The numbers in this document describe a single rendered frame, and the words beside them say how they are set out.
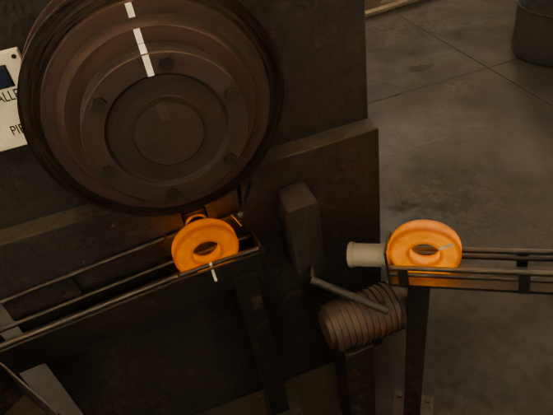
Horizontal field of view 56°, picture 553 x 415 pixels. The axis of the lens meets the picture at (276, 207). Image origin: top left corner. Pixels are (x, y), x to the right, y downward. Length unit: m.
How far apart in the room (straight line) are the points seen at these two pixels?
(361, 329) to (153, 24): 0.83
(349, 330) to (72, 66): 0.84
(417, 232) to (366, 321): 0.28
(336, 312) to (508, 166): 1.57
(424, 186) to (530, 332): 0.86
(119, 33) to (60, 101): 0.15
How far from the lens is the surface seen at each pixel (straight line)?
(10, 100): 1.10
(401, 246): 1.17
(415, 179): 2.55
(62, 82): 0.92
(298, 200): 1.19
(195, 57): 0.85
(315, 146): 1.23
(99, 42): 0.88
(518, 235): 2.31
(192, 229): 1.16
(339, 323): 1.28
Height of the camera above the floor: 1.55
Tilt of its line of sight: 39 degrees down
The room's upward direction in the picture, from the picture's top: 10 degrees counter-clockwise
